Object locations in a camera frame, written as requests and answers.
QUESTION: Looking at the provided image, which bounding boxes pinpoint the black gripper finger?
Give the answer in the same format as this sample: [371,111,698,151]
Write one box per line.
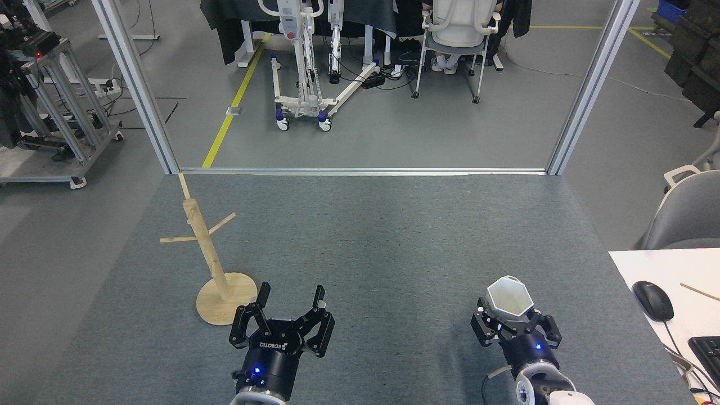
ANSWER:
[294,285,335,358]
[229,282,272,349]
[471,298,510,347]
[523,309,563,349]

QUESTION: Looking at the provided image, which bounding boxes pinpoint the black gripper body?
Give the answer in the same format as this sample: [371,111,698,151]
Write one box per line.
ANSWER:
[498,323,555,375]
[232,321,307,401]

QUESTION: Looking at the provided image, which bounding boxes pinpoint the white hexagonal cup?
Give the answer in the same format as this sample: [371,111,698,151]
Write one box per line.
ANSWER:
[486,276,534,319]

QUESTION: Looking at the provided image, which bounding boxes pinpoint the wooden cup rack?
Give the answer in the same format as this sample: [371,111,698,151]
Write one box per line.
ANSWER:
[160,173,258,326]

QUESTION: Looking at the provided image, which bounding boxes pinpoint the black computer mouse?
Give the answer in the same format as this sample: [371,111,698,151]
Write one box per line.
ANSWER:
[632,281,674,322]

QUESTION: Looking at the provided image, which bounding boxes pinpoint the white desk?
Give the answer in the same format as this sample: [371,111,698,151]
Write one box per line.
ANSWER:
[609,248,720,405]

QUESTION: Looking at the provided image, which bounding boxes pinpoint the thin wooden stick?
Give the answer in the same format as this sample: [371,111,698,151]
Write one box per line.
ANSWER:
[679,282,720,302]

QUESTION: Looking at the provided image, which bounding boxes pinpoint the black keyboard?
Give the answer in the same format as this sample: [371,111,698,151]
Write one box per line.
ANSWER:
[688,336,720,389]

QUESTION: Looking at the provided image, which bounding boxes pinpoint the grey office chair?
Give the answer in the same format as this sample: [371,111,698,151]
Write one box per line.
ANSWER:
[638,165,720,251]

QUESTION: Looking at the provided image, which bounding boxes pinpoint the white wheeled stand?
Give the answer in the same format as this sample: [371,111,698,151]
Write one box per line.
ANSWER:
[258,0,383,133]

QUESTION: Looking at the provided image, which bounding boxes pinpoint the person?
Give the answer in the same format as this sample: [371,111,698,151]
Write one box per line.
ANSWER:
[431,53,463,75]

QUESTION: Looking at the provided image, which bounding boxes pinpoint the white power strip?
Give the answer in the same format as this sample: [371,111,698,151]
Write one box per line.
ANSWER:
[84,79,122,95]

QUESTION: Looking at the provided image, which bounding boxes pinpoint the white office chair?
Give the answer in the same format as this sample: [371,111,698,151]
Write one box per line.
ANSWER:
[412,0,504,105]

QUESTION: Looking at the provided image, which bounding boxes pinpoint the dark stacked crates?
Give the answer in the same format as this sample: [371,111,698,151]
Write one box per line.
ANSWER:
[664,0,720,129]

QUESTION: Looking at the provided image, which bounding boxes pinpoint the black table cloth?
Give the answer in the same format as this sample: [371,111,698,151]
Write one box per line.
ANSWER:
[200,0,397,65]

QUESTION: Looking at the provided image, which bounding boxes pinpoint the black hanging jacket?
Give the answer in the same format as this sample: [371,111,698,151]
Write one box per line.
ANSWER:
[498,0,532,39]

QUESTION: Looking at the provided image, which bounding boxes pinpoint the blue plastic bin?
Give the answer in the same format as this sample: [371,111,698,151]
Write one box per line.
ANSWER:
[657,0,690,24]

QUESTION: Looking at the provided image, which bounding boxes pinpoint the black mouse cable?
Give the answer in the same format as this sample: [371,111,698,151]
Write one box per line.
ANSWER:
[664,321,720,394]

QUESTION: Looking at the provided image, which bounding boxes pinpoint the silver frame crossbar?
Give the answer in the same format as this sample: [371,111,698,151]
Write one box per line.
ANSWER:
[179,167,549,176]

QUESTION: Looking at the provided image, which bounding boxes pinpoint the silver frame post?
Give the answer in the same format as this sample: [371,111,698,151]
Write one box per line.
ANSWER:
[91,0,181,175]
[547,0,642,176]

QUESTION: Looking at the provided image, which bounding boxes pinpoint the metal frame cart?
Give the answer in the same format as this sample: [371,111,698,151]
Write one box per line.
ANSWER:
[0,37,124,189]

